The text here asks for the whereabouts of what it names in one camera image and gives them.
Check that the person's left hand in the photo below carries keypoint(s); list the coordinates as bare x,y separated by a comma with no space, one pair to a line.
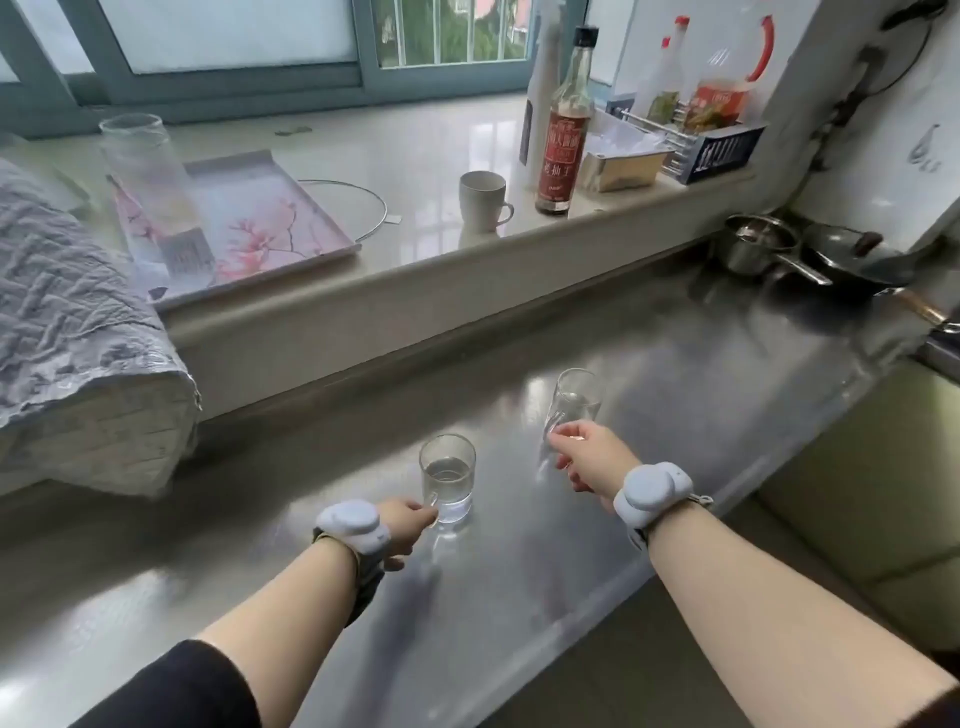
405,521

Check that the person's right hand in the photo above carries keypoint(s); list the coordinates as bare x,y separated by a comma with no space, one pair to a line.
600,457

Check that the glass mug of water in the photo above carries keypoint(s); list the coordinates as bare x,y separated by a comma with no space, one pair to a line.
574,401
448,480

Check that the person's right forearm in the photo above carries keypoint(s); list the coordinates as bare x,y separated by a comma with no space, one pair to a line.
765,637

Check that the person's left forearm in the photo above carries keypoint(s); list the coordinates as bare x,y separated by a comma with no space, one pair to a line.
292,622

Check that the white wrist tracker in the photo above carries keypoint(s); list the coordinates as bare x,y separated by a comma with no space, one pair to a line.
352,525
652,491

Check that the stainless steel saucepan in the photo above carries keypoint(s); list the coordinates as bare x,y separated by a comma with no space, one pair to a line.
754,244

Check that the pale green cabinet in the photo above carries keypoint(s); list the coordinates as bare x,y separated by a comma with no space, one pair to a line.
862,487

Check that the white ceramic mug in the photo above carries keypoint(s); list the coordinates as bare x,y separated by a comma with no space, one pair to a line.
481,201

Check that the black sleeve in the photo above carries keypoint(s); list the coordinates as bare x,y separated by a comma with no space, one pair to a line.
172,690

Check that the metal rectangular container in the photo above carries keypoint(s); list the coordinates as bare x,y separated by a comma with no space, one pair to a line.
622,169

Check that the dark soy sauce bottle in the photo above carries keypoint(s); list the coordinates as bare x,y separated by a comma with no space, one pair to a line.
564,150

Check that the black wok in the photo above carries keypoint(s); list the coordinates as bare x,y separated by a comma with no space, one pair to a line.
847,259

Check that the floral print tray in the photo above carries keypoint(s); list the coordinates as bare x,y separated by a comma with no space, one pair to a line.
270,225

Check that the metal condiment rack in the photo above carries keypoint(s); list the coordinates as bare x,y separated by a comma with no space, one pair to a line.
667,135

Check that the dark blue carton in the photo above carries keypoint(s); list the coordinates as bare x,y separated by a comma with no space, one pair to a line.
724,150

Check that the white plastic bottle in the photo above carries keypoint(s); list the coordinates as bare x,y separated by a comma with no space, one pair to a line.
541,97

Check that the red-capped condiment bottle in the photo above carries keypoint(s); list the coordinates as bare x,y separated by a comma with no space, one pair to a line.
651,71
671,75

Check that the grey quilted cloth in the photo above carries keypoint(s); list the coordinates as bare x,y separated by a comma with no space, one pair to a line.
75,315

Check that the tall clear glass jar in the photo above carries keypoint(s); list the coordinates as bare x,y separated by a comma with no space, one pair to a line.
146,180

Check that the grey window frame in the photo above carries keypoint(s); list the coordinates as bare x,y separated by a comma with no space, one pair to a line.
225,84

